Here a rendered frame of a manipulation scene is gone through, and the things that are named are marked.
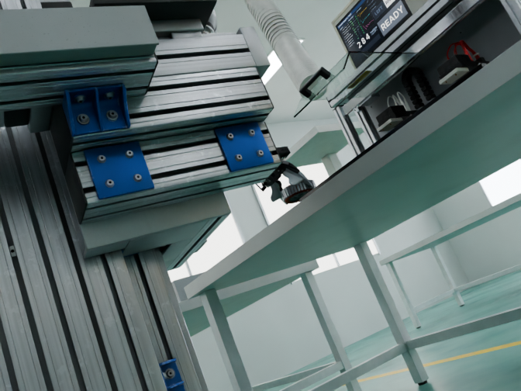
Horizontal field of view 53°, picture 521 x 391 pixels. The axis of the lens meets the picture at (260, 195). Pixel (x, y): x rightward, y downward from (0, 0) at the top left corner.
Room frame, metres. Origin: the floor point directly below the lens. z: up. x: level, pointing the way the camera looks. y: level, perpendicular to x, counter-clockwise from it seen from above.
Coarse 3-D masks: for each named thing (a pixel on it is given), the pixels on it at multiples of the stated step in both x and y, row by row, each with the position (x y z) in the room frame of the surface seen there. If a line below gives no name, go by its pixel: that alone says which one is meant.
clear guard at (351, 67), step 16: (336, 64) 1.36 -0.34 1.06; (352, 64) 1.40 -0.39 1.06; (368, 64) 1.45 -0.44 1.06; (384, 64) 1.49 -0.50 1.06; (320, 80) 1.42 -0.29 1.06; (336, 80) 1.46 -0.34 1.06; (352, 80) 1.51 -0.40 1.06; (368, 80) 1.56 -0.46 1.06; (304, 96) 1.49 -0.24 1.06; (320, 96) 1.53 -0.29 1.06; (336, 96) 1.59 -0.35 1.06; (352, 96) 1.64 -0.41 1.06
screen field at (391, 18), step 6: (396, 6) 1.42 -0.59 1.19; (402, 6) 1.41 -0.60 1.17; (390, 12) 1.44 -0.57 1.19; (396, 12) 1.43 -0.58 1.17; (402, 12) 1.41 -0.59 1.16; (384, 18) 1.46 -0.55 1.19; (390, 18) 1.45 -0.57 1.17; (396, 18) 1.43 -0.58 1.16; (402, 18) 1.42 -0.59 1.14; (378, 24) 1.48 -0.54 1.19; (384, 24) 1.47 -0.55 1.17; (390, 24) 1.45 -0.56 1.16; (384, 30) 1.48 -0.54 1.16
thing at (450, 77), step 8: (456, 56) 1.27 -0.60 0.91; (464, 56) 1.30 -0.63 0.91; (448, 64) 1.29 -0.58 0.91; (456, 64) 1.28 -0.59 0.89; (464, 64) 1.28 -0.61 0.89; (472, 64) 1.30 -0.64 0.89; (440, 72) 1.31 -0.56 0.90; (448, 72) 1.30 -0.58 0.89; (456, 72) 1.26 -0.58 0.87; (464, 72) 1.29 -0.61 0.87; (440, 80) 1.30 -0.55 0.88; (448, 80) 1.30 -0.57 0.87; (456, 80) 1.32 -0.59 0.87
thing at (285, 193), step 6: (312, 180) 1.55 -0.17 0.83; (288, 186) 1.53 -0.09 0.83; (294, 186) 1.52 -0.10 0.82; (300, 186) 1.52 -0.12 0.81; (306, 186) 1.53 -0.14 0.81; (312, 186) 1.54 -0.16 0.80; (282, 192) 1.55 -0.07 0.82; (288, 192) 1.53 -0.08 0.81; (294, 192) 1.52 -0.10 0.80; (300, 192) 1.53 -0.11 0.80; (306, 192) 1.58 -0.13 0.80; (282, 198) 1.56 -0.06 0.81; (288, 198) 1.54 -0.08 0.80; (294, 198) 1.60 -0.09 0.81
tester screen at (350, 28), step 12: (372, 0) 1.47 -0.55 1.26; (396, 0) 1.41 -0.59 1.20; (360, 12) 1.51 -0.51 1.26; (384, 12) 1.45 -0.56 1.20; (408, 12) 1.40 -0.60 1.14; (348, 24) 1.56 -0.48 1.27; (360, 24) 1.53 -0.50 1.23; (372, 24) 1.50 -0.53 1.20; (396, 24) 1.44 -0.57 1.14; (348, 36) 1.57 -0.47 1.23; (360, 36) 1.54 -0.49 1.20; (372, 36) 1.51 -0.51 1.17; (384, 36) 1.48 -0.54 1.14; (348, 48) 1.59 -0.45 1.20; (372, 48) 1.53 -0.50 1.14
